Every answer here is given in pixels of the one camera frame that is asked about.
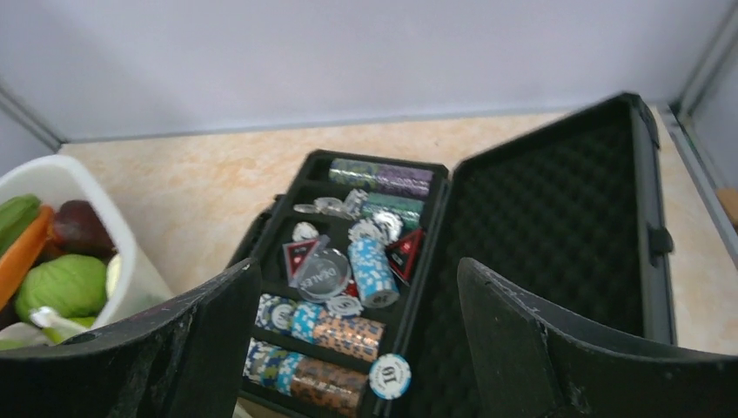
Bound white plastic basket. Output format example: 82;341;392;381
1;155;173;348

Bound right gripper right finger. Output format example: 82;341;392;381
457;258;737;417

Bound triangular all-in token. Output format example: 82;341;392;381
282;234;330;287

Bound green lettuce leaf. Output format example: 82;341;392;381
1;194;42;255

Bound dark brown round fruit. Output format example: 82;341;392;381
50;199;116;259

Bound thin orange carrot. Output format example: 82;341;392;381
1;205;54;308

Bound black carrying case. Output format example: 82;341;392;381
226;91;677;418

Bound green cabbage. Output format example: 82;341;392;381
15;254;107;322

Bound clear dealer button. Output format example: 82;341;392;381
296;248;352;303

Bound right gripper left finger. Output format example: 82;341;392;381
1;259;261;417

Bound poker chips in case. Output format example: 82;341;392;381
238;151;448;417

